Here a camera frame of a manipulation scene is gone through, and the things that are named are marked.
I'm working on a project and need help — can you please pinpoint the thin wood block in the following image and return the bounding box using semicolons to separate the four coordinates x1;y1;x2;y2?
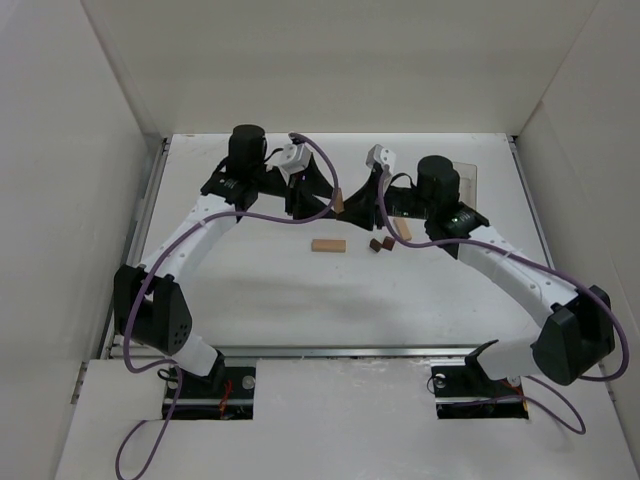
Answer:
393;217;412;242
333;188;345;215

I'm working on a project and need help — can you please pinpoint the clear plastic box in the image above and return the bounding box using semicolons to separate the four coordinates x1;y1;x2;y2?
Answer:
453;162;478;210

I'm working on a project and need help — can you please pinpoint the large light wood block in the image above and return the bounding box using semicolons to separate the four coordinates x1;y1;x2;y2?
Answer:
311;239;347;253

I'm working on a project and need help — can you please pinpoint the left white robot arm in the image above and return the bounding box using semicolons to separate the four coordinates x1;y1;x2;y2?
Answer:
114;124;339;389

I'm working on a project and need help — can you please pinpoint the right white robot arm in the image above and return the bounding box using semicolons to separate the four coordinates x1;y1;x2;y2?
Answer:
337;146;626;386

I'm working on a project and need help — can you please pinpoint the dark brown small block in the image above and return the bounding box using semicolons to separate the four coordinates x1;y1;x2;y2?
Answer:
369;239;382;253

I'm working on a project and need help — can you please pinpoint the reddish brown small block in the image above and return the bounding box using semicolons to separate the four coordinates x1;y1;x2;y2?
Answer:
382;237;395;251

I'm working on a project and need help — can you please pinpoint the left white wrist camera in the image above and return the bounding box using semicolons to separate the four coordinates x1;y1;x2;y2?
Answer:
274;143;312;176

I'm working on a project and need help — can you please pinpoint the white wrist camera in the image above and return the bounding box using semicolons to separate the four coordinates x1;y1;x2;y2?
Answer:
274;143;312;176
365;144;397;175

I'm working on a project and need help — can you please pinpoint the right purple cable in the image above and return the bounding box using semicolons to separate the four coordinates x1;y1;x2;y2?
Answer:
375;164;629;436

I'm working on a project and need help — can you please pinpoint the purple cable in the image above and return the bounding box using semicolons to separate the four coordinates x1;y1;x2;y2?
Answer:
117;131;344;480
375;164;629;436

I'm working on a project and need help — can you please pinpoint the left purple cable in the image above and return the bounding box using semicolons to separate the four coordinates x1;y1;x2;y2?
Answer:
117;131;344;480

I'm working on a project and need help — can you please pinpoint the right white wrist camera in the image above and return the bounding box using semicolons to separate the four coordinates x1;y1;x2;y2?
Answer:
365;144;397;175

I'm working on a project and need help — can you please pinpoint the aluminium right rail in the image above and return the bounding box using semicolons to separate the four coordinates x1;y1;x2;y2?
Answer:
506;135;555;268

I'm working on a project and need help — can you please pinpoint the aluminium rail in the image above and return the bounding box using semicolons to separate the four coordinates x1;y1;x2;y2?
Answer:
92;136;171;359
107;343;581;362
506;135;555;268

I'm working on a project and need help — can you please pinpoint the aluminium left rail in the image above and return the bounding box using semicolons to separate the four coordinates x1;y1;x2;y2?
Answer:
92;136;171;359

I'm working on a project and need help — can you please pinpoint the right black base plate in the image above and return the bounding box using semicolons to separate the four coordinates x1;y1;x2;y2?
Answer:
429;365;529;420

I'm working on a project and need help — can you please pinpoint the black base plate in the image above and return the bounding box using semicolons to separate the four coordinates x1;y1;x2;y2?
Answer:
171;365;256;421
429;365;529;420

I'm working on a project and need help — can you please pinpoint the aluminium front rail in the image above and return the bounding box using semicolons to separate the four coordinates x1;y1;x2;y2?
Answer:
107;343;581;362

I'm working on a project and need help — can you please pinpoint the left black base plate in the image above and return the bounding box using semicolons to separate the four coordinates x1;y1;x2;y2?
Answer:
171;365;256;421

